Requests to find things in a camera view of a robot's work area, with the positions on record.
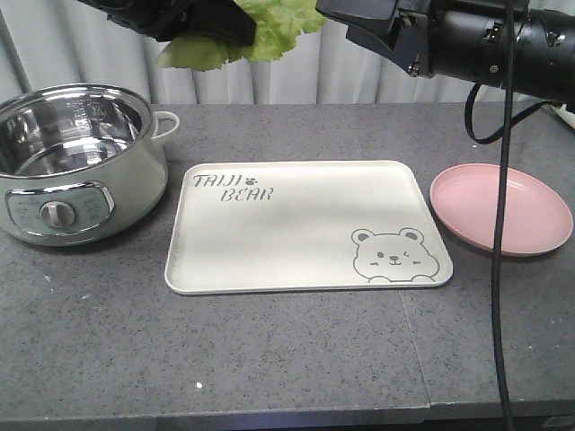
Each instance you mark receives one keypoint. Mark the cream bear print tray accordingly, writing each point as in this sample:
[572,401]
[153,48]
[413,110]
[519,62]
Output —
[297,226]

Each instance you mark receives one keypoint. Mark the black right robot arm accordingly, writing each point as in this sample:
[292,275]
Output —
[484,42]

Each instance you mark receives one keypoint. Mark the green lettuce leaf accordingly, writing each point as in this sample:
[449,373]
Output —
[278,24]

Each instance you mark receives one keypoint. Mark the pale green electric cooking pot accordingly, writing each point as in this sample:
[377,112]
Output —
[80,162]

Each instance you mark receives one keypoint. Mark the white pleated curtain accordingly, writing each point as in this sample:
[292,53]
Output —
[46,43]

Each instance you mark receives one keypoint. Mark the pink round plate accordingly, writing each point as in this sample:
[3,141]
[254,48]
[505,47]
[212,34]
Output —
[465,197]

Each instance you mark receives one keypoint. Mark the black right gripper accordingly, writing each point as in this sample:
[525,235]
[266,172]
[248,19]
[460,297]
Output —
[396,30]

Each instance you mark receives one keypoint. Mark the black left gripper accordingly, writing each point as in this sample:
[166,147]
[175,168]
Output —
[163,20]

